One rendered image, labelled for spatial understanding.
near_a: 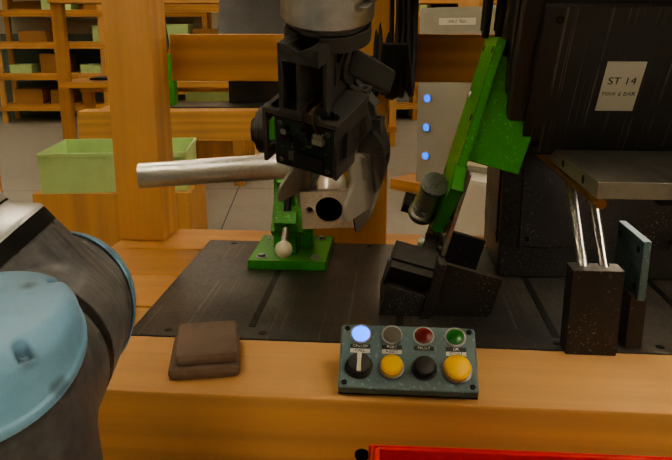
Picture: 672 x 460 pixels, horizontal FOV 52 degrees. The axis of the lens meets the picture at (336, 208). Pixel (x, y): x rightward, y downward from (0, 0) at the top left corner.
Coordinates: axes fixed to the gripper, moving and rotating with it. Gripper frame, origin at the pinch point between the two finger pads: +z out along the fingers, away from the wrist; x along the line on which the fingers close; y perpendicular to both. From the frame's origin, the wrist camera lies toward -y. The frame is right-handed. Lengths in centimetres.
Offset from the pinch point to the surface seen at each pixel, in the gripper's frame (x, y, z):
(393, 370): 8.7, 3.2, 16.4
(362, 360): 5.2, 3.6, 16.2
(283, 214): -22.0, -25.8, 25.5
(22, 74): -776, -562, 393
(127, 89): -62, -37, 18
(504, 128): 9.5, -29.6, 3.2
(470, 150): 6.4, -26.0, 5.5
